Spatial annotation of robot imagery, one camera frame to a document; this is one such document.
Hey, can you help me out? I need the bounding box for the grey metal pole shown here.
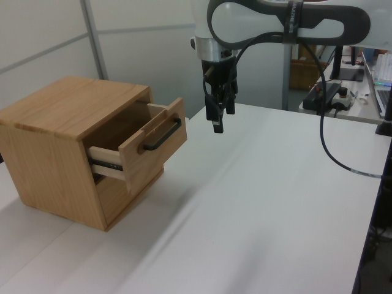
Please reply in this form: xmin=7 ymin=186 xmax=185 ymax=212
xmin=281 ymin=42 xmax=292 ymax=111

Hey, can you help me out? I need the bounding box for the wooden drawer without handle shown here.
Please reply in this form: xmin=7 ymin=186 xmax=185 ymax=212
xmin=94 ymin=167 xmax=165 ymax=227

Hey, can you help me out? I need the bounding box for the black clamp post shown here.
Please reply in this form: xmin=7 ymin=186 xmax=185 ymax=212
xmin=375 ymin=87 xmax=392 ymax=138

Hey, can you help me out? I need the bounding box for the black velcro strap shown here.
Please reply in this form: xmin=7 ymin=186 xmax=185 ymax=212
xmin=281 ymin=0 xmax=304 ymax=45

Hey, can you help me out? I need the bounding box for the black power box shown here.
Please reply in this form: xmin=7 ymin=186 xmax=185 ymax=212
xmin=302 ymin=81 xmax=341 ymax=110

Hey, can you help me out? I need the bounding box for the grey emergency stop button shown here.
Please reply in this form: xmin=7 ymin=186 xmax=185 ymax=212
xmin=331 ymin=86 xmax=353 ymax=111

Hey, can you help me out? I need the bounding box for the red thin cable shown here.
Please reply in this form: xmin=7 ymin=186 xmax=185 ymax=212
xmin=308 ymin=78 xmax=343 ymax=92

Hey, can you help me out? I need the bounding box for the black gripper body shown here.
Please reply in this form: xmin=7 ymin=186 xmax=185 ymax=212
xmin=201 ymin=57 xmax=239 ymax=91

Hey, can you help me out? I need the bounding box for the wooden two-drawer cabinet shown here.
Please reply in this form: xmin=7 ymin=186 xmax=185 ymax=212
xmin=0 ymin=76 xmax=166 ymax=233

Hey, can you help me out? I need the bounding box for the wooden drawer with black handle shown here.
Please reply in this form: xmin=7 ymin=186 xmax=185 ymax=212
xmin=88 ymin=97 xmax=189 ymax=188

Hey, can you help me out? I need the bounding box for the silver laptop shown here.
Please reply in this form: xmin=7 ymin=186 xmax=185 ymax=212
xmin=360 ymin=51 xmax=392 ymax=119

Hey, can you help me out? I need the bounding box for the grey partition frame post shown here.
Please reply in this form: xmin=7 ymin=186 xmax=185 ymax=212
xmin=81 ymin=0 xmax=110 ymax=81

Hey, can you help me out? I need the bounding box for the brown wooden crate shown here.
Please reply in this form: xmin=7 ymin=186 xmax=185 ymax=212
xmin=289 ymin=59 xmax=328 ymax=92

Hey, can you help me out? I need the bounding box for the grey side desk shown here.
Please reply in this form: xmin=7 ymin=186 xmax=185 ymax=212
xmin=298 ymin=50 xmax=392 ymax=127

